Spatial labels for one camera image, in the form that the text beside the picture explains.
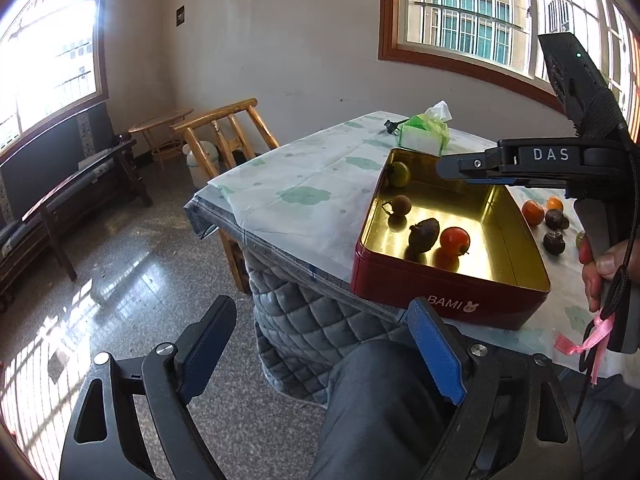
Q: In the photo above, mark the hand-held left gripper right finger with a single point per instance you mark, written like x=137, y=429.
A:
x=435, y=355

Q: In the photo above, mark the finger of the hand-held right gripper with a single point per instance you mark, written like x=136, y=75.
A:
x=492, y=180
x=465, y=165

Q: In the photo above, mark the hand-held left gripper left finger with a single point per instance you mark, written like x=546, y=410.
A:
x=210, y=340

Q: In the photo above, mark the red tomato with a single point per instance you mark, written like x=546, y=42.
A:
x=454, y=240
x=533, y=212

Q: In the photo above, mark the red tin box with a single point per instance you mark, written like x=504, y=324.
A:
x=430, y=292

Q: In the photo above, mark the orange mandarin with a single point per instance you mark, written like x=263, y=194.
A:
x=555, y=203

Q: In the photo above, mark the dark wrinkled passion fruit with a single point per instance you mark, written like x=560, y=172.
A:
x=554, y=241
x=555, y=219
x=424, y=234

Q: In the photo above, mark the person's right hand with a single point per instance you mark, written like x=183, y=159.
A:
x=607, y=262

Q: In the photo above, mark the green tissue pack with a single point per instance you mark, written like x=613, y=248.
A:
x=425, y=132

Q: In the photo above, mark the person's grey trouser leg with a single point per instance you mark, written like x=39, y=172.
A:
x=380, y=400

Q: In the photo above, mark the brown longan with stem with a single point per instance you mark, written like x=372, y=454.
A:
x=401, y=205

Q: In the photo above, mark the black power plug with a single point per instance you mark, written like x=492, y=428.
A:
x=389, y=125

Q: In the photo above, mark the pink ribbon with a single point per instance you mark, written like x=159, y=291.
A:
x=567, y=345

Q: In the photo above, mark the white cloud print tablecloth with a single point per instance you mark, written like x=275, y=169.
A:
x=310, y=175

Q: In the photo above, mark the wide barred wooden window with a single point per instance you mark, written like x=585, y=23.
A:
x=465, y=5

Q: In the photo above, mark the light wooden chair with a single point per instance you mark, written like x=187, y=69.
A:
x=200, y=150

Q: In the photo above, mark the dark wooden bench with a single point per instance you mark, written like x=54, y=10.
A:
x=100, y=170

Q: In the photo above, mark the round rattan side table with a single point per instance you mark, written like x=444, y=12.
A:
x=160, y=120

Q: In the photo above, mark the window with bright glare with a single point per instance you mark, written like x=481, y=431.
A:
x=50, y=50

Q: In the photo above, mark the small black wall sign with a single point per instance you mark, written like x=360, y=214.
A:
x=180, y=15

